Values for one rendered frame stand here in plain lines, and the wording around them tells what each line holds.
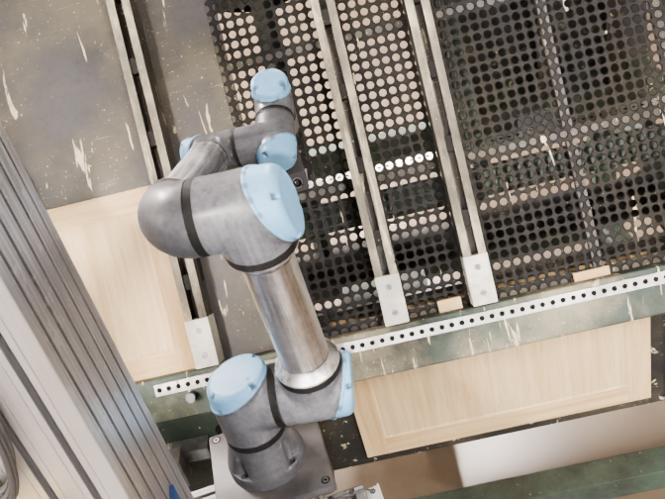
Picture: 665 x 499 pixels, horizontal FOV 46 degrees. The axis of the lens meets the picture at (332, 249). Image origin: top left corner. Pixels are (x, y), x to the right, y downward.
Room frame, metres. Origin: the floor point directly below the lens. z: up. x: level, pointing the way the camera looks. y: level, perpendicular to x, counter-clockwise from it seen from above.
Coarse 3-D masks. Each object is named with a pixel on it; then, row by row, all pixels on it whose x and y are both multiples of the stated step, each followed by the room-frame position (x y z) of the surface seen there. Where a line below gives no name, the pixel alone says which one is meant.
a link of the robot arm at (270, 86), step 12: (264, 72) 1.45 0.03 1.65; (276, 72) 1.45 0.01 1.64; (252, 84) 1.43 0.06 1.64; (264, 84) 1.43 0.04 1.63; (276, 84) 1.42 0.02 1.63; (288, 84) 1.43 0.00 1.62; (252, 96) 1.43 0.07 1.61; (264, 96) 1.41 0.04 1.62; (276, 96) 1.41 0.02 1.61; (288, 96) 1.43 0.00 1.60; (288, 108) 1.49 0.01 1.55
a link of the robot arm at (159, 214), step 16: (192, 144) 1.38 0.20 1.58; (208, 144) 1.33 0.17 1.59; (224, 144) 1.36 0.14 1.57; (192, 160) 1.22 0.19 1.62; (208, 160) 1.24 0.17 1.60; (224, 160) 1.31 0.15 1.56; (176, 176) 1.13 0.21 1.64; (192, 176) 1.14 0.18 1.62; (144, 192) 1.08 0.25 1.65; (160, 192) 1.01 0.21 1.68; (176, 192) 0.99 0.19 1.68; (144, 208) 1.01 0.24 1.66; (160, 208) 0.98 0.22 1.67; (176, 208) 0.97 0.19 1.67; (144, 224) 0.99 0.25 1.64; (160, 224) 0.97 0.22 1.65; (176, 224) 0.95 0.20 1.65; (160, 240) 0.97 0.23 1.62; (176, 240) 0.95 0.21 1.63; (176, 256) 0.97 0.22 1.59; (192, 256) 0.96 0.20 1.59
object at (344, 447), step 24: (600, 408) 1.67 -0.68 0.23; (624, 408) 1.66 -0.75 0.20; (336, 432) 1.74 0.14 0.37; (504, 432) 1.70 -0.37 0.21; (336, 456) 1.74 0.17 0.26; (360, 456) 1.74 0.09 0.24; (384, 456) 1.73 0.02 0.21; (624, 456) 1.51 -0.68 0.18; (648, 456) 1.48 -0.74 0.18; (504, 480) 1.54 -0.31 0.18; (528, 480) 1.52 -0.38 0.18; (552, 480) 1.50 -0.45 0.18; (576, 480) 1.47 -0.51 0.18; (600, 480) 1.45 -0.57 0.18; (624, 480) 1.43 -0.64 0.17; (648, 480) 1.43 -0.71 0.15
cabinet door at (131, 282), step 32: (128, 192) 1.83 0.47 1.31; (64, 224) 1.83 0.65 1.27; (96, 224) 1.82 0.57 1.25; (128, 224) 1.80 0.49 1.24; (96, 256) 1.78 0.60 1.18; (128, 256) 1.76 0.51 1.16; (160, 256) 1.74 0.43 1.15; (96, 288) 1.74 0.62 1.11; (128, 288) 1.72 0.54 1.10; (160, 288) 1.70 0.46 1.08; (128, 320) 1.68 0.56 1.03; (160, 320) 1.67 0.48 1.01; (128, 352) 1.64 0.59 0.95; (160, 352) 1.62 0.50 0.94
